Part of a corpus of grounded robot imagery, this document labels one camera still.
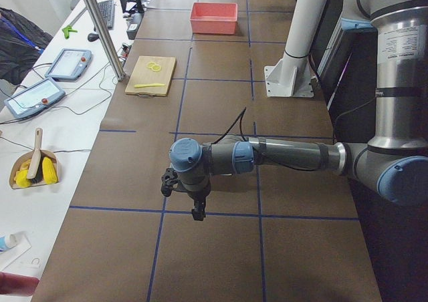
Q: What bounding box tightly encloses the teach pendant near dustpan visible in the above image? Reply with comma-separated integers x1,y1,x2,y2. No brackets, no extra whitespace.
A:
4,78,66,119

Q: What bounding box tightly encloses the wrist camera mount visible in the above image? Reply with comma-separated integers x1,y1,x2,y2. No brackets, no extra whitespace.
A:
160,168,179,197

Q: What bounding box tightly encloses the pink plastic bin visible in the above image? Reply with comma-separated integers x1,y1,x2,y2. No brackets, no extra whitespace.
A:
190,2,238,35

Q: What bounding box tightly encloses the wooden cutting board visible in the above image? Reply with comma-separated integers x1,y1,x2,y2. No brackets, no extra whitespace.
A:
125,55,177,97

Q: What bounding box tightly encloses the aluminium frame post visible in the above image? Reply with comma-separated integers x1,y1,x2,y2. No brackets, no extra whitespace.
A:
84,0,126,82

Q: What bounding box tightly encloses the black keyboard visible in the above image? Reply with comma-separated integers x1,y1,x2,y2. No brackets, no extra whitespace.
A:
98,0,115,29

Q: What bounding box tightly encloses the teach pendant near bin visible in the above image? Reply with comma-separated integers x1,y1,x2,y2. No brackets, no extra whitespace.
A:
45,48,92,82

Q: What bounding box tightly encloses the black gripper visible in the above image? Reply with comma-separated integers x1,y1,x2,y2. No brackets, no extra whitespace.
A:
187,184,211,220

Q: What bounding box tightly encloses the lemon slice far from knife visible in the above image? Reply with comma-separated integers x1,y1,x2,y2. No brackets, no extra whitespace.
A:
146,61,156,69

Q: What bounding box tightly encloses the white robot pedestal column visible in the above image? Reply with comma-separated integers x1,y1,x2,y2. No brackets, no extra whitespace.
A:
264,0,327,98

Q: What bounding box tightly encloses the yellow plastic knife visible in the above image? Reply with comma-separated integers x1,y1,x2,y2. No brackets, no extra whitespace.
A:
134,83,165,89

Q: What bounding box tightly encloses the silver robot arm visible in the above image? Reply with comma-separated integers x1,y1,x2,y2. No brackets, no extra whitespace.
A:
161,0,427,220

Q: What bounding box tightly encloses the green plastic clip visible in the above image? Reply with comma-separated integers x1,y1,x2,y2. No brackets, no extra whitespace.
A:
62,25,78,39

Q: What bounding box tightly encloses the black computer mouse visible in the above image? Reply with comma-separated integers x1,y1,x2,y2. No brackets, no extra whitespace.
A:
87,33,99,42

